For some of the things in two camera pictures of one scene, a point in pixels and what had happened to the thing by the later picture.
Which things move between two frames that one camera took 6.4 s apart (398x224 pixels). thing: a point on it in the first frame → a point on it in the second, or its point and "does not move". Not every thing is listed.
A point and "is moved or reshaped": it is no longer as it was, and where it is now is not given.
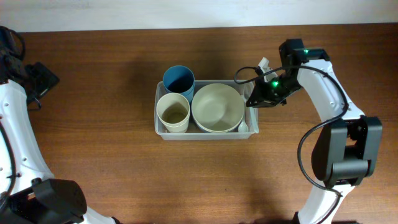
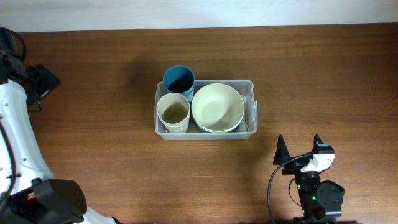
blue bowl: (229, 130) is moved or reshaped
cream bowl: (217, 107) does not move
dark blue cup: (181, 79) does not move
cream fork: (249, 89) → (250, 109)
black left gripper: (43, 79) does not move
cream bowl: (217, 121) does not move
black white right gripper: (262, 98) → (282, 153)
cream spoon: (244, 126) does not move
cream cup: (173, 111) does not move
